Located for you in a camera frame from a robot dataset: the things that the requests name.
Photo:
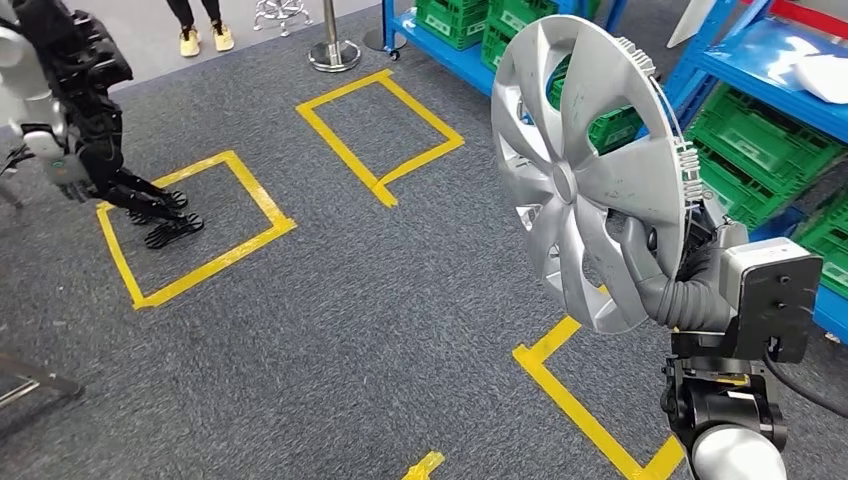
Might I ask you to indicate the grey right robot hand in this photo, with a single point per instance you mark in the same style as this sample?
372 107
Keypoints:
696 305

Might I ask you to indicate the silver plastic hubcap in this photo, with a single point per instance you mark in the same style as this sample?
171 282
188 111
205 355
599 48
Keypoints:
563 182

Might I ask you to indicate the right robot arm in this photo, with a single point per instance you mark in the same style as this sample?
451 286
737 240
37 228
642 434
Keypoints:
735 457

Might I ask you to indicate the blue metal shelf rack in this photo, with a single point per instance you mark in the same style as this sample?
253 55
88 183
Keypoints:
748 79
457 63

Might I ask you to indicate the white plastic panel part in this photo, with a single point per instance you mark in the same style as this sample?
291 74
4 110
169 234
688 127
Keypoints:
828 79

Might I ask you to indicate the white cabinet panel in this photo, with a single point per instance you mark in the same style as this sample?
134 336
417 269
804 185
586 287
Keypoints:
689 20

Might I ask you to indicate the red barrier belt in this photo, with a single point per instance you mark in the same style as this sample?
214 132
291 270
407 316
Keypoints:
815 16

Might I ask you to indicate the silver stanchion base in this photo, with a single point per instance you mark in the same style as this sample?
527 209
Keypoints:
384 40

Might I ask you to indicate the chrome stool base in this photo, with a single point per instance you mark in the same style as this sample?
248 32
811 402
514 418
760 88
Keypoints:
281 10

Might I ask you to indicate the person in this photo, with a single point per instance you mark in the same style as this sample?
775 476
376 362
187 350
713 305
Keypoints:
189 40

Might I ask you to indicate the black humanoid robot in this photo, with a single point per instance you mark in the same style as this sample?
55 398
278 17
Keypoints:
99 146

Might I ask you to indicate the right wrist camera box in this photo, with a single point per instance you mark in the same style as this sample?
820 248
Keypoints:
775 305

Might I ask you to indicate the silver stanchion post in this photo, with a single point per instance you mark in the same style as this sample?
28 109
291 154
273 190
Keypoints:
333 26

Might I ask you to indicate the dark metal frame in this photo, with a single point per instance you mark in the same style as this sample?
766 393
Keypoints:
60 384

